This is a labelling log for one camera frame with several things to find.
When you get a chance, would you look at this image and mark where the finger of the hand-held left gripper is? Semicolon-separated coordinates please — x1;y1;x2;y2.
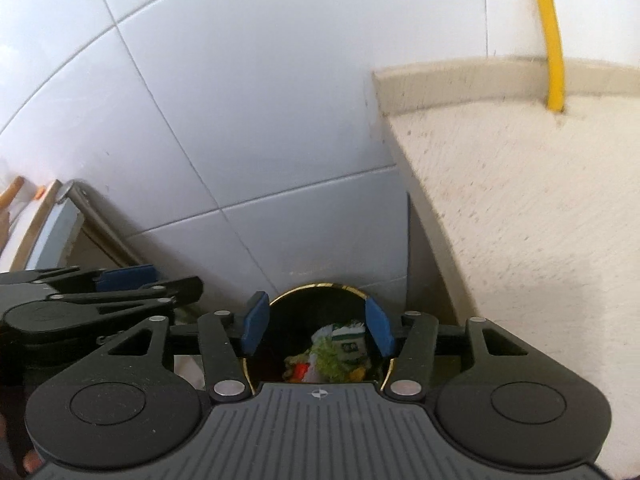
0;264;162;294
47;275;204;317

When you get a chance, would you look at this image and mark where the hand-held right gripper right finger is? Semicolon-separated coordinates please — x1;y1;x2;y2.
365;297;533;403

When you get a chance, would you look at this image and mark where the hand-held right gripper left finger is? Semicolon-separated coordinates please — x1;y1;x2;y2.
105;290;271;403

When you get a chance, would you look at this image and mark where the green white milk carton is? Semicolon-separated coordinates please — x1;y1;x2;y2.
331;321;374;367

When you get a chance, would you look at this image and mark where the black trash bin gold rim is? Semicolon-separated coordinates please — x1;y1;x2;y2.
240;282;397;396

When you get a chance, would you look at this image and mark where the light green cabbage leaf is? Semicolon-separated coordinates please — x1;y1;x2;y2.
285;337;352;384

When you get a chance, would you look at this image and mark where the white board wooden edge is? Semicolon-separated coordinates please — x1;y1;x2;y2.
7;180;64;272

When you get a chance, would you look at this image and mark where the carrot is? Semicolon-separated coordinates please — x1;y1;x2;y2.
0;175;25;207

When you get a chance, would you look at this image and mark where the yellow pipe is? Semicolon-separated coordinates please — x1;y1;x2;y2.
530;0;566;112

